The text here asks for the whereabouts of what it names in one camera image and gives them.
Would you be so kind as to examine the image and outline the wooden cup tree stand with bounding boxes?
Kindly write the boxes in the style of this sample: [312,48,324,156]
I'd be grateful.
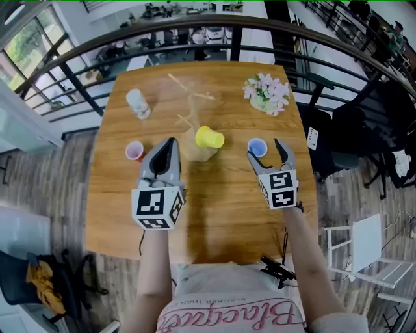
[167,73,219,163]

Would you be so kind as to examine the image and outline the red plastic cup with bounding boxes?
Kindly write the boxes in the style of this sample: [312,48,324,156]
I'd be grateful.
[125,140,147,163]

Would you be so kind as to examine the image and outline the pink flowers in pot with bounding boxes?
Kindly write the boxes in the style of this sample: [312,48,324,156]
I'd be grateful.
[242,72,291,117]

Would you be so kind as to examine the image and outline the person's right forearm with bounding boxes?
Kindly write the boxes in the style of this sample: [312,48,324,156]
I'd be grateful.
[282,206,347,331]

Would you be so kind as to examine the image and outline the black clip device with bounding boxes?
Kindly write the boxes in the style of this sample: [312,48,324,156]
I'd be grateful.
[259,255,297,289]

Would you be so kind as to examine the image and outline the person's left forearm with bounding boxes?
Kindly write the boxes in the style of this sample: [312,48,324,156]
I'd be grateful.
[120,227,173,333]

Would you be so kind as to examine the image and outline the white folding chair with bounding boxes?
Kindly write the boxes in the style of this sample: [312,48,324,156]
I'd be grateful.
[323,213,416,290]

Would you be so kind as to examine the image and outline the blue plastic cup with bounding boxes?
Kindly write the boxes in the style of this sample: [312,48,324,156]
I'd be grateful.
[247,137,268,159]

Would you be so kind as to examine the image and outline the clear plastic cup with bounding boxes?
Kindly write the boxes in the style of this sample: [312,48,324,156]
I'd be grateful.
[125,88,152,120]

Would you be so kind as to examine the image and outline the mustard yellow cloth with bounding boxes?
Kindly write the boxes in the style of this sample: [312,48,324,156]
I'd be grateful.
[25,260,66,315]

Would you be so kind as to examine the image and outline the white power strip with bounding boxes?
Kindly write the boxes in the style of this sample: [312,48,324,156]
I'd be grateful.
[307,126,319,150]

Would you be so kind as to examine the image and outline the white crumpled cloth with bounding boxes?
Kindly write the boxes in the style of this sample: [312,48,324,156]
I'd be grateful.
[393,151,412,178]

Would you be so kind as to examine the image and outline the yellow plastic cup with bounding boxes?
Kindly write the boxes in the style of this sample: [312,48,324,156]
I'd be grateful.
[195,126,226,149]

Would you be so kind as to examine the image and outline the large glass window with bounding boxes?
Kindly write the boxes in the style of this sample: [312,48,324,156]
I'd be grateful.
[3,14,71,79]

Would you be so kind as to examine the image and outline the white cabinet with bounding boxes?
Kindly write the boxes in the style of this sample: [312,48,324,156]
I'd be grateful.
[0,204,53,258]

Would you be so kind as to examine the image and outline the black office chair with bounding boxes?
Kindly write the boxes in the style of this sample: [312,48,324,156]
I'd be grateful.
[297,73,391,200]
[373,79,416,189]
[0,248,108,326]

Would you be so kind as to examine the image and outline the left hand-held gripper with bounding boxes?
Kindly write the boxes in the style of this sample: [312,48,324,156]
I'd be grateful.
[131,137,187,231]

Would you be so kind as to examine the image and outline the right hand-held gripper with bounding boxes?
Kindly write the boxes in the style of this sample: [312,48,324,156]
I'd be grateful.
[246,137,300,211]

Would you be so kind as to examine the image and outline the white shirt pink print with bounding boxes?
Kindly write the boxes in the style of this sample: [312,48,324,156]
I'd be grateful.
[155,261,370,333]

